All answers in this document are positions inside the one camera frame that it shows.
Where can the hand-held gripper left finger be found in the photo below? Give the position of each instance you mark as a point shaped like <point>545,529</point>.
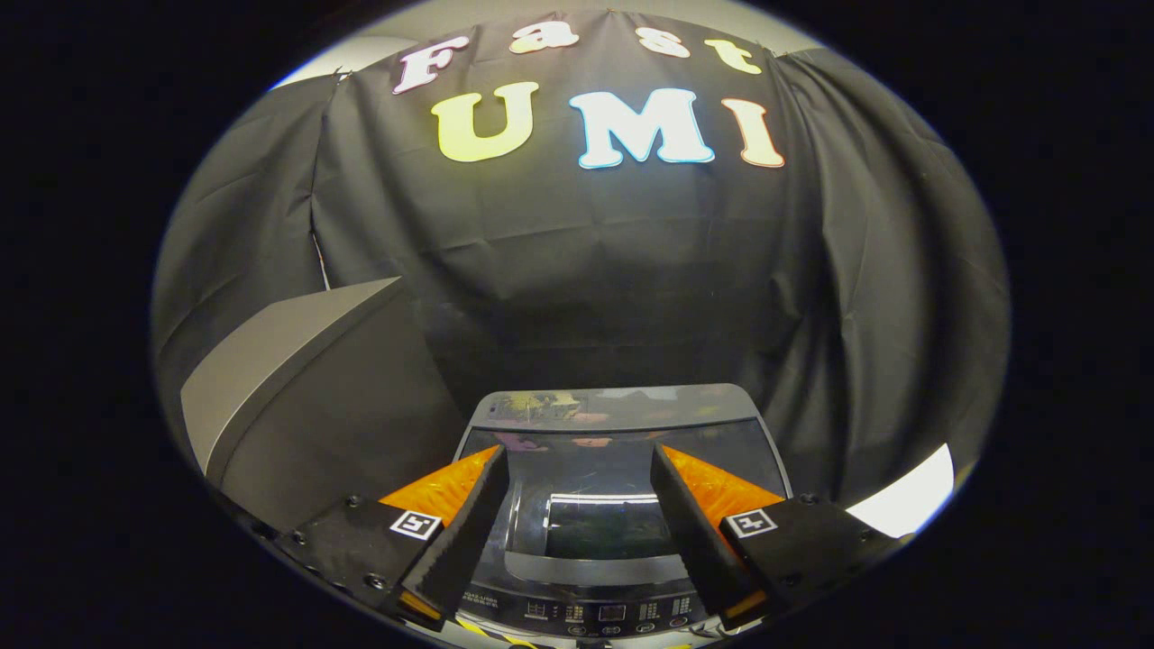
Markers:
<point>464,532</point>

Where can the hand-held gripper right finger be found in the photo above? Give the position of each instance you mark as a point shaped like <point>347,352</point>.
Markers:
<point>690,532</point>

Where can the dark grey washing machine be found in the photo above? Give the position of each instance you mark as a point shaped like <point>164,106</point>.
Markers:
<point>595,615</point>

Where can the grey cabinet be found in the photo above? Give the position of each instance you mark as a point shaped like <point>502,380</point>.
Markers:
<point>343,406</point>

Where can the white board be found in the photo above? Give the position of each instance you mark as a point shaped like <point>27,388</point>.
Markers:
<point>911,496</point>

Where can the black backdrop cloth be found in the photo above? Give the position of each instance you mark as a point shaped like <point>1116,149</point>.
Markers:
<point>631,270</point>

